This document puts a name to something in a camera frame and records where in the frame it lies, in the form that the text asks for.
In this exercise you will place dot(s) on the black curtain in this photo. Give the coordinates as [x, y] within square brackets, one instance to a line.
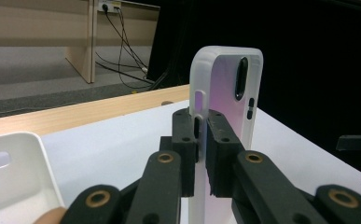
[308, 46]

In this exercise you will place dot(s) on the light wooden desk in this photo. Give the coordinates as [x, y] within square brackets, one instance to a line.
[44, 28]

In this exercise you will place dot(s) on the white plastic bin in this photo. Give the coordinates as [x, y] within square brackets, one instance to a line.
[16, 183]

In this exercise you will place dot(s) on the iridescent phone case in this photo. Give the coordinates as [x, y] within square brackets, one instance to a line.
[224, 81]

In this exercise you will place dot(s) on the white wall power outlet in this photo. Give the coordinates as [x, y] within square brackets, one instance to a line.
[109, 4]

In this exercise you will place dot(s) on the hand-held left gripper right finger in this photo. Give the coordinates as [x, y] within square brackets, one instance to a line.
[220, 155]

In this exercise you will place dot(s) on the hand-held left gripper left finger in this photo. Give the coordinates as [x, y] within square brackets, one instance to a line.
[186, 146]

